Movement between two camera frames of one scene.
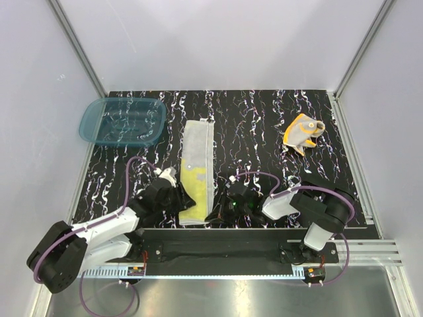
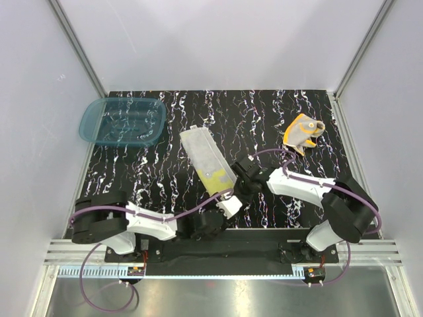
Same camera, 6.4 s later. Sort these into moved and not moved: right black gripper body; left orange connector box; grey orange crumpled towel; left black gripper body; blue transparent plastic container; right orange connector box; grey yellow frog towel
Moved: grey yellow frog towel; left black gripper body; right black gripper body
Not moved: right orange connector box; left orange connector box; blue transparent plastic container; grey orange crumpled towel
